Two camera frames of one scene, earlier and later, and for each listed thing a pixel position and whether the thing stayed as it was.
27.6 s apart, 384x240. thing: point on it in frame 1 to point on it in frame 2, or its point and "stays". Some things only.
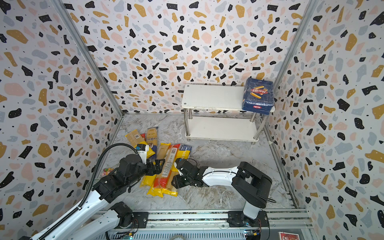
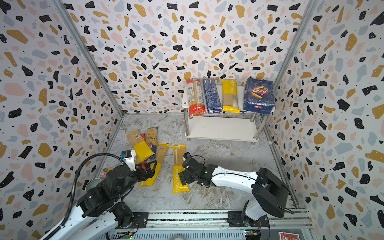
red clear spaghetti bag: (166, 173) to (195, 96)
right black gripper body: (182, 173) stays
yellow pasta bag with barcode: (135, 139) stays
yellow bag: (157, 192) to (179, 152)
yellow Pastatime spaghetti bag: (169, 190) to (230, 102)
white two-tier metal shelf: (215, 113) stays
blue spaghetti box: (185, 147) to (212, 96)
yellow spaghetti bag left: (148, 180) stays
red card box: (287, 236) stays
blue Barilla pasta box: (258, 96) stays
